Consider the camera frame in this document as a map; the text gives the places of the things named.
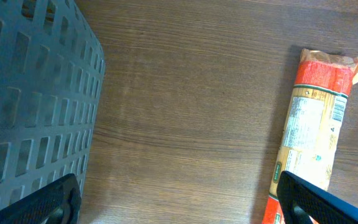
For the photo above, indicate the orange spaghetti packet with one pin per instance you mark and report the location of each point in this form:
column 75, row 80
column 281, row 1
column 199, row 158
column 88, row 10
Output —
column 315, row 114

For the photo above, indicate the grey plastic basket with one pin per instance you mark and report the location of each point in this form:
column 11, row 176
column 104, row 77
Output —
column 51, row 73

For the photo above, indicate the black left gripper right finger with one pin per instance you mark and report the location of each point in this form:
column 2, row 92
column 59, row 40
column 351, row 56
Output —
column 302, row 202

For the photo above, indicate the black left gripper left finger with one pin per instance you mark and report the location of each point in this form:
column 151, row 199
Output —
column 57, row 202

